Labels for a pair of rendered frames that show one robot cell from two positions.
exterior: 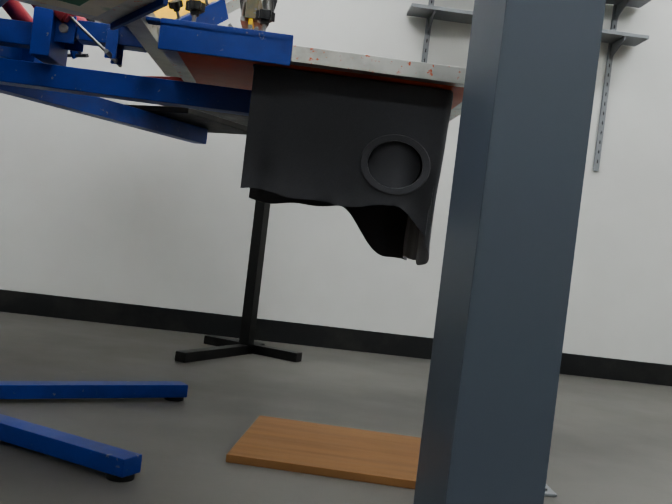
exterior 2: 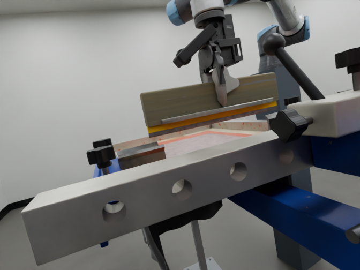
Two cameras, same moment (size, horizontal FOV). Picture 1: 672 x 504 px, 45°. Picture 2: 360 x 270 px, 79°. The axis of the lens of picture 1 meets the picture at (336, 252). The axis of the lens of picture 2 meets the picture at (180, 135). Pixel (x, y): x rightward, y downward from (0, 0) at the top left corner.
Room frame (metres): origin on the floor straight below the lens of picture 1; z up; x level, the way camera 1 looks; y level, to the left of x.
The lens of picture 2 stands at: (2.38, 0.78, 1.10)
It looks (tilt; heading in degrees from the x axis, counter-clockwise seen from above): 7 degrees down; 256
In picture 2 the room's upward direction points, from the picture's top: 11 degrees counter-clockwise
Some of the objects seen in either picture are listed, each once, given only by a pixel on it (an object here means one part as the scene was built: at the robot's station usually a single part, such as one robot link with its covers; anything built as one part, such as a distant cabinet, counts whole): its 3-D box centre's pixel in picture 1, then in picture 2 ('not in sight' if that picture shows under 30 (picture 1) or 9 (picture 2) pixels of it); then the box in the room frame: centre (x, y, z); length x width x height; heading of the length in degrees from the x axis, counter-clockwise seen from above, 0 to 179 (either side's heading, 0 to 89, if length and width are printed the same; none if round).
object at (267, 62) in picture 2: not in sight; (271, 61); (1.49, -0.31, 1.25); 0.15 x 0.15 x 0.10
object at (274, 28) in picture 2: not in sight; (269, 39); (1.49, -0.30, 1.37); 0.13 x 0.12 x 0.14; 124
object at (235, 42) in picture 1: (226, 44); not in sight; (1.87, 0.30, 0.98); 0.30 x 0.05 x 0.07; 93
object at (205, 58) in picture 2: not in sight; (216, 43); (2.12, 0.28, 1.23); 0.09 x 0.08 x 0.12; 3
